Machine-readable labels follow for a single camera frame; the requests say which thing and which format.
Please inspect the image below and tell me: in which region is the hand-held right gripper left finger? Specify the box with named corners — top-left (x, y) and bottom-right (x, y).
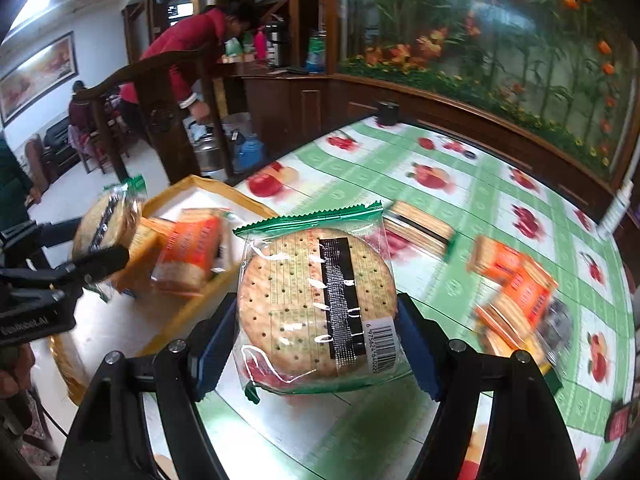
top-left (57, 291), bottom-right (239, 480)

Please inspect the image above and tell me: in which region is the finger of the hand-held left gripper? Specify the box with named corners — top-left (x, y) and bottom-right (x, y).
top-left (0, 220), bottom-right (83, 266)
top-left (0, 245), bottom-right (131, 293)

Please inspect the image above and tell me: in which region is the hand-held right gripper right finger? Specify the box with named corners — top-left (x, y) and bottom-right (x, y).
top-left (396, 291), bottom-right (581, 480)

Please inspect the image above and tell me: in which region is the round cracker packet green edge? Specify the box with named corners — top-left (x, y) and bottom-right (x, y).
top-left (232, 201), bottom-right (401, 403)
top-left (71, 175), bottom-right (148, 303)

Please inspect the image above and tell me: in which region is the clear grey seed packet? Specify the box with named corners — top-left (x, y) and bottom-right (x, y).
top-left (540, 300), bottom-right (575, 356)

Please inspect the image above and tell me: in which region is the yellow tray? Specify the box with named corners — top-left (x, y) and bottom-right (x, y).
top-left (50, 175), bottom-right (278, 406)

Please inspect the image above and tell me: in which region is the person's left forearm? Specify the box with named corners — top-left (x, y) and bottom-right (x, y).
top-left (0, 345), bottom-right (58, 461)

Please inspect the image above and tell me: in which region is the dark sofa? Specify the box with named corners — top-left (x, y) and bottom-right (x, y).
top-left (42, 120), bottom-right (77, 177)

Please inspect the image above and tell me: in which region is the metal pot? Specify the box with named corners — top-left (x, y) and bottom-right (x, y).
top-left (192, 132), bottom-right (223, 181)

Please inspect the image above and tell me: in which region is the carved wooden chair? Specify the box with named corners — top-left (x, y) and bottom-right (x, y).
top-left (80, 49), bottom-right (238, 188)

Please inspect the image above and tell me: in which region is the green fruit-print tablecloth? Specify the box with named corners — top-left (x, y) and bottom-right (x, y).
top-left (195, 115), bottom-right (640, 480)

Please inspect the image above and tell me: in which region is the black device red label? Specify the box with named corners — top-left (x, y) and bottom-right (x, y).
top-left (605, 402), bottom-right (636, 443)

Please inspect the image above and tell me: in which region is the ceiling light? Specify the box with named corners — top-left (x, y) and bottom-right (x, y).
top-left (10, 0), bottom-right (53, 38)

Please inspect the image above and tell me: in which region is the small black box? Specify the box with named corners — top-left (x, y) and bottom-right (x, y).
top-left (375, 101), bottom-right (401, 127)

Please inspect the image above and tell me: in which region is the white spray bottle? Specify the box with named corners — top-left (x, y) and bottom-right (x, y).
top-left (597, 180), bottom-right (636, 238)

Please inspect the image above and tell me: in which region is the wooden cabinet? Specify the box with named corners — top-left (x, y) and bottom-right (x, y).
top-left (220, 60), bottom-right (351, 151)

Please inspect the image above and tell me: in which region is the black and silver thermos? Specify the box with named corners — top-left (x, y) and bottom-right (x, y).
top-left (264, 22), bottom-right (287, 68)

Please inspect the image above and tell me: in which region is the green and blue bottle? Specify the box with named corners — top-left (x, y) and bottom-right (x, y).
top-left (306, 34), bottom-right (328, 73)

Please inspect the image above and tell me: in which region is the flower-painted glass screen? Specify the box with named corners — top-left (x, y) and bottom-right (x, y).
top-left (337, 0), bottom-right (640, 176)

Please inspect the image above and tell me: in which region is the framed wall painting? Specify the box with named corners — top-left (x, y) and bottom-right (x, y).
top-left (0, 31), bottom-right (78, 127)

